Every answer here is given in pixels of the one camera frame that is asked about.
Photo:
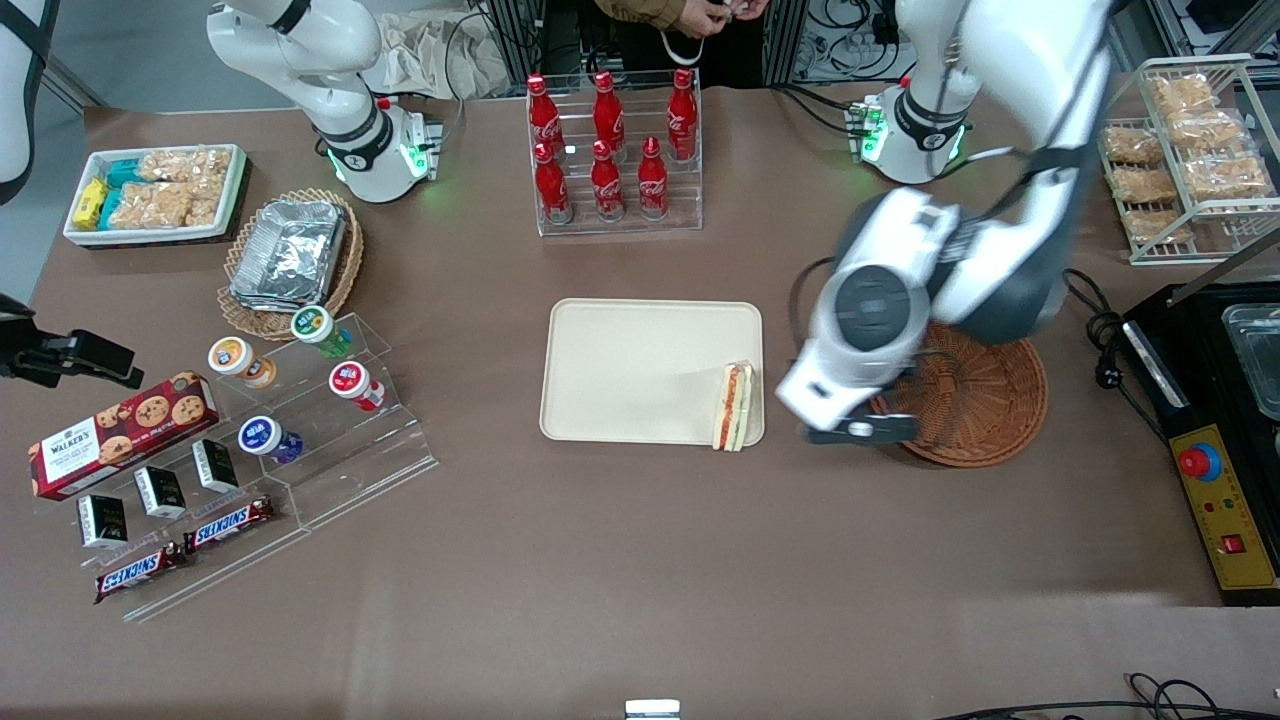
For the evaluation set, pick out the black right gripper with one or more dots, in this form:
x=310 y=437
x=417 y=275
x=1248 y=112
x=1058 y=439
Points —
x=48 y=357

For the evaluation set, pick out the triangular sandwich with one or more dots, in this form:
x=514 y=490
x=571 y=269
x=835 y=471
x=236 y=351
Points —
x=733 y=405

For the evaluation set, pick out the brown sleeved right forearm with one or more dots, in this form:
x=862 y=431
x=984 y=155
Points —
x=640 y=10

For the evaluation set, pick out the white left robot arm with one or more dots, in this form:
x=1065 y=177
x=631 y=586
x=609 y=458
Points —
x=1040 y=60

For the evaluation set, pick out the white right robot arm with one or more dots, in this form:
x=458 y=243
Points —
x=340 y=60

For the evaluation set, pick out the white rectangular snack tray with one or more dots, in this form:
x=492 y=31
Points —
x=150 y=235

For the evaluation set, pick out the light tan wicker basket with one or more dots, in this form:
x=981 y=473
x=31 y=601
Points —
x=240 y=320

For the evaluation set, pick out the round brown wicker basket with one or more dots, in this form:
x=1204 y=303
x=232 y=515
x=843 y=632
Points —
x=985 y=410

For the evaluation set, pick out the beige plastic tray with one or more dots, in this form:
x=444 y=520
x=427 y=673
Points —
x=630 y=370

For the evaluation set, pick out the person's left hand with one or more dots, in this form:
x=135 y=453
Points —
x=750 y=8

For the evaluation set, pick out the person's right hand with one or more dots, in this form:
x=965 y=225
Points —
x=703 y=15

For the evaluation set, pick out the red Walkers cookie box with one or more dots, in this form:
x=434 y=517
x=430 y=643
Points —
x=120 y=435

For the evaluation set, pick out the orange lid drink cup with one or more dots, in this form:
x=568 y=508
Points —
x=232 y=355

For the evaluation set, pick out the small black box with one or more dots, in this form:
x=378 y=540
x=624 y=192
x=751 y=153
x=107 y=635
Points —
x=215 y=465
x=160 y=492
x=102 y=520

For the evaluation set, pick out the teal snack packet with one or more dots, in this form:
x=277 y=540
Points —
x=112 y=207
x=125 y=173

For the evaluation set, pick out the yellow snack packet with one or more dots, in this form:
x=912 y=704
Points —
x=90 y=203

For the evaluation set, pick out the clear bag of rice crackers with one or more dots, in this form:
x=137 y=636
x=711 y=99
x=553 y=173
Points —
x=185 y=165
x=150 y=205
x=207 y=200

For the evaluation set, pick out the blue lid drink cup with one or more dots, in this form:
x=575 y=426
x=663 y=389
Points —
x=260 y=435

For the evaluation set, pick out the Snickers chocolate bar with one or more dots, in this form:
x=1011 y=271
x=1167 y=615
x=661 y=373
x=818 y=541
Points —
x=228 y=523
x=140 y=572

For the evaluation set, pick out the green lid drink cup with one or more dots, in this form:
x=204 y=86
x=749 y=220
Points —
x=313 y=323

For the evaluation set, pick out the stack of foil trays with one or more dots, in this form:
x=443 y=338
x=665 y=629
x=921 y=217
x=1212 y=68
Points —
x=290 y=255

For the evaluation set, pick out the clear acrylic bottle rack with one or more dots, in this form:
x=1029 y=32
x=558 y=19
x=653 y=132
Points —
x=680 y=205

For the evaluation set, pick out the clear acrylic stepped stand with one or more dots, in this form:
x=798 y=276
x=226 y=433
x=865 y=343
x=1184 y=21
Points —
x=230 y=575
x=370 y=460

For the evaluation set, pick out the red lid drink cup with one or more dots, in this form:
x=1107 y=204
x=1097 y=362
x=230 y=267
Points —
x=350 y=380

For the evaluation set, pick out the red cola bottle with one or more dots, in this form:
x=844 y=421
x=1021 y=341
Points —
x=652 y=185
x=608 y=110
x=551 y=190
x=683 y=115
x=607 y=187
x=543 y=112

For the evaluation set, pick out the black tabletop appliance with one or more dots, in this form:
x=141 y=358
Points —
x=1195 y=370

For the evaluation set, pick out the bagged fried snack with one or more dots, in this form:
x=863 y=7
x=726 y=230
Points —
x=1225 y=177
x=1158 y=227
x=1134 y=147
x=1203 y=130
x=1145 y=185
x=1183 y=93

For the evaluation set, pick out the yellow emergency stop box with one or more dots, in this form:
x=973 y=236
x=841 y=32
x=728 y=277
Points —
x=1225 y=520

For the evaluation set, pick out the clear rectangular container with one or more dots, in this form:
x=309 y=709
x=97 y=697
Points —
x=1255 y=360

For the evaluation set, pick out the small silver metal bracket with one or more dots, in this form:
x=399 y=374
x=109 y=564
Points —
x=652 y=710

